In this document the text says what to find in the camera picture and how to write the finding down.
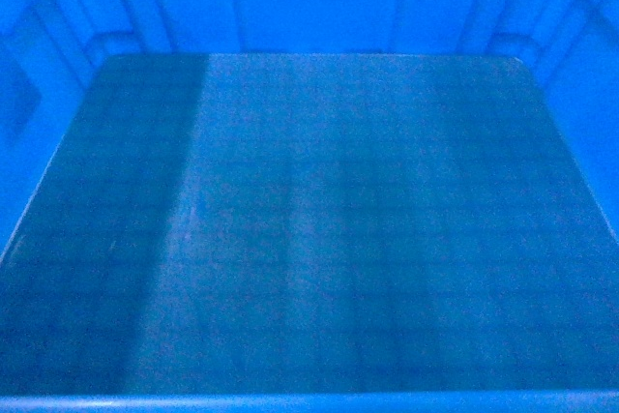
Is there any large blue plastic crate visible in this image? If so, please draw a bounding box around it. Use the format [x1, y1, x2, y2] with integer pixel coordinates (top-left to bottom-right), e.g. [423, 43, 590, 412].
[1, 0, 618, 412]

